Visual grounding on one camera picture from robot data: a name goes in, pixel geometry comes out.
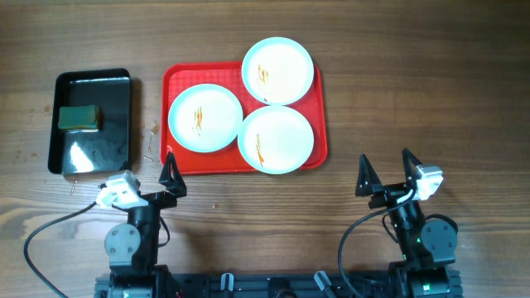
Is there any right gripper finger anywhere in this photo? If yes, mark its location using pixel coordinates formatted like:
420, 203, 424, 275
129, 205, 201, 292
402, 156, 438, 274
402, 148, 422, 180
355, 154, 382, 197

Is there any white plate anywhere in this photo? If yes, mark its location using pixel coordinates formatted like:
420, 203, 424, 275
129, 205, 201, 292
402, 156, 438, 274
167, 84, 243, 153
241, 36, 315, 105
237, 106, 315, 175

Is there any green yellow sponge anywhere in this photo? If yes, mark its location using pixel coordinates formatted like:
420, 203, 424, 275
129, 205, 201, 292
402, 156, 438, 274
58, 105, 101, 131

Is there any white plate top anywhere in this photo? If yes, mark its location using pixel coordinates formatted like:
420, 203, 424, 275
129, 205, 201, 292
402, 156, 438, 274
241, 36, 315, 105

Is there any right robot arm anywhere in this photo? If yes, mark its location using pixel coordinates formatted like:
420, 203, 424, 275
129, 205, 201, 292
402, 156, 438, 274
355, 149, 458, 297

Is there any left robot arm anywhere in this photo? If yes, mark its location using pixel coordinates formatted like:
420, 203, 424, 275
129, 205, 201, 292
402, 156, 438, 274
94, 152, 187, 298

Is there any black rectangular water tray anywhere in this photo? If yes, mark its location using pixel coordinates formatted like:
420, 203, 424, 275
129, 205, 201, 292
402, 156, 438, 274
47, 68, 133, 175

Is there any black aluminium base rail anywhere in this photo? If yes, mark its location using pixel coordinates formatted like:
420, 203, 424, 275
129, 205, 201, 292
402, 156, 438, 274
94, 270, 461, 298

